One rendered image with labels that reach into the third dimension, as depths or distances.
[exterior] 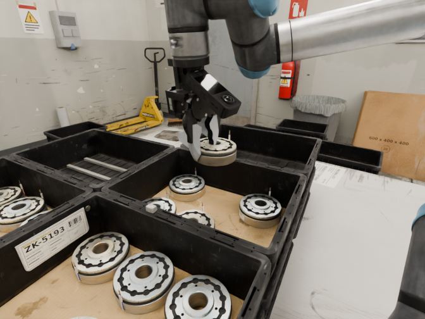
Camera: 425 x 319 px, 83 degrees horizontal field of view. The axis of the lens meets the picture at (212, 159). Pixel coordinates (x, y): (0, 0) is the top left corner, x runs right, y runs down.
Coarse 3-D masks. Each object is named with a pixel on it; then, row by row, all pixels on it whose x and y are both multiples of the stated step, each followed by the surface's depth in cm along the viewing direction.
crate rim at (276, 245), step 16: (160, 160) 69; (240, 160) 68; (128, 176) 60; (304, 176) 59; (112, 192) 53; (160, 208) 48; (288, 208) 48; (192, 224) 43; (288, 224) 44; (240, 240) 40; (272, 240) 40; (272, 256) 37
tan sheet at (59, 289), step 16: (64, 272) 46; (176, 272) 46; (32, 288) 43; (48, 288) 43; (64, 288) 43; (80, 288) 43; (96, 288) 43; (112, 288) 43; (16, 304) 40; (32, 304) 40; (48, 304) 40; (64, 304) 40; (80, 304) 40; (96, 304) 40; (112, 304) 40; (240, 304) 40
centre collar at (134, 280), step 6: (138, 264) 43; (144, 264) 43; (150, 264) 43; (132, 270) 42; (156, 270) 42; (132, 276) 41; (150, 276) 41; (156, 276) 41; (132, 282) 40; (138, 282) 40; (144, 282) 40; (150, 282) 40
